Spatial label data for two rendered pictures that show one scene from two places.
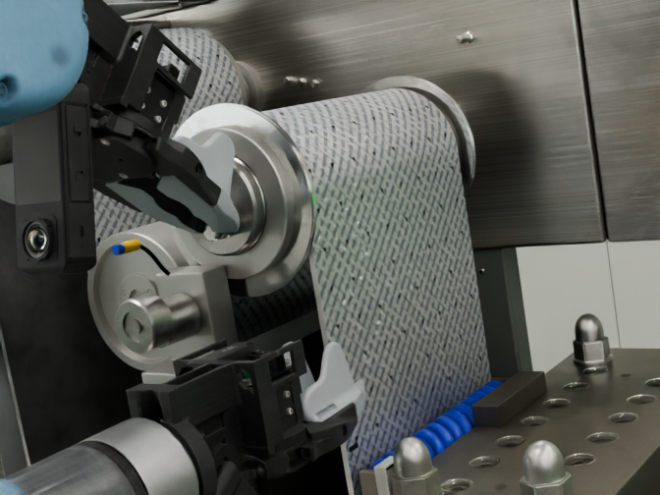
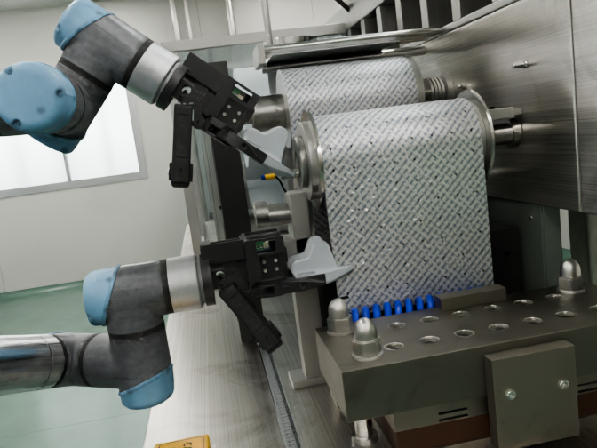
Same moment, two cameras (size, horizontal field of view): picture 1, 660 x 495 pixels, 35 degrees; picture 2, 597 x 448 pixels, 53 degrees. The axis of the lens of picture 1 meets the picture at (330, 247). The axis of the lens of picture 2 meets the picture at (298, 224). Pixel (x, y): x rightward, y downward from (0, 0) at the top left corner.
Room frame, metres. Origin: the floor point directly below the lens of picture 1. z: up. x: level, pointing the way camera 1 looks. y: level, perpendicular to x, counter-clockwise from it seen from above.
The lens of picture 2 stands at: (0.16, -0.54, 1.30)
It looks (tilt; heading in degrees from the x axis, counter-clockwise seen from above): 9 degrees down; 45
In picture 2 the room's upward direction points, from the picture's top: 7 degrees counter-clockwise
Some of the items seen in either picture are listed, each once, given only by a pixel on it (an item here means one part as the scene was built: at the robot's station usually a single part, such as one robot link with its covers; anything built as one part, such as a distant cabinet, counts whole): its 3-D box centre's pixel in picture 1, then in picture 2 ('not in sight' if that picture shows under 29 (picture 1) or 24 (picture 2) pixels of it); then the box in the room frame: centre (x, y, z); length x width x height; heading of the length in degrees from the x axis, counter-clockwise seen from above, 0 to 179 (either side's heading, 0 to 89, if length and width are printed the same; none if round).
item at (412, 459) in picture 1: (413, 468); (338, 315); (0.71, -0.03, 1.05); 0.04 x 0.04 x 0.04
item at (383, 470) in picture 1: (391, 477); not in sight; (0.73, -0.02, 1.04); 0.02 x 0.01 x 0.02; 143
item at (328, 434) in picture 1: (309, 433); (292, 282); (0.70, 0.03, 1.09); 0.09 x 0.05 x 0.02; 142
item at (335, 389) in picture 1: (336, 381); (322, 260); (0.74, 0.01, 1.12); 0.09 x 0.03 x 0.06; 142
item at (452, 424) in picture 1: (449, 434); (422, 308); (0.84, -0.07, 1.03); 0.21 x 0.04 x 0.03; 143
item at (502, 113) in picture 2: not in sight; (496, 112); (1.03, -0.11, 1.28); 0.06 x 0.05 x 0.02; 143
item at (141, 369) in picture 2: not in sight; (133, 362); (0.53, 0.20, 1.01); 0.11 x 0.08 x 0.11; 112
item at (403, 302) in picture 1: (412, 333); (412, 245); (0.86, -0.06, 1.11); 0.23 x 0.01 x 0.18; 143
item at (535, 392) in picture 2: not in sight; (533, 396); (0.77, -0.26, 0.96); 0.10 x 0.03 x 0.11; 143
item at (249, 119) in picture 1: (235, 201); (311, 160); (0.80, 0.06, 1.25); 0.15 x 0.01 x 0.15; 53
